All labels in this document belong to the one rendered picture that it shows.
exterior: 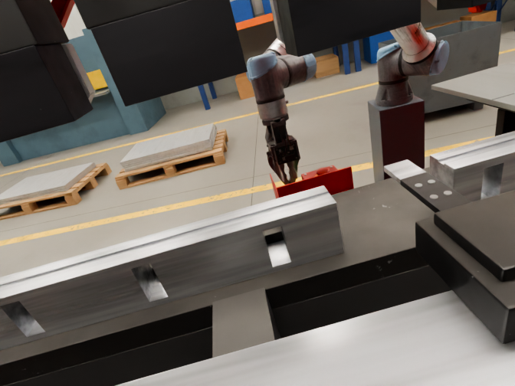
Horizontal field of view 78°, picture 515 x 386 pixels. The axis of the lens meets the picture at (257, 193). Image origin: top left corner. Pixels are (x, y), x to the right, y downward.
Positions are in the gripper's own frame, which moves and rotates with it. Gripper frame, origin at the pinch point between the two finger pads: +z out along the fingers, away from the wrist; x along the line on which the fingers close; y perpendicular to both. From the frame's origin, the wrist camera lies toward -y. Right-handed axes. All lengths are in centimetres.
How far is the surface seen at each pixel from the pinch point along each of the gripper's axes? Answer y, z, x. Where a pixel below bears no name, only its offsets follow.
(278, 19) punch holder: 42, -39, -1
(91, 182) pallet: -281, 48, -193
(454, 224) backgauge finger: 64, -19, 5
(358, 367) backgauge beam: 70, -13, -6
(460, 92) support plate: 24.6, -18.8, 34.4
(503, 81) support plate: 26, -19, 42
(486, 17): -503, 9, 461
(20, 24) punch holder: 49, -44, -27
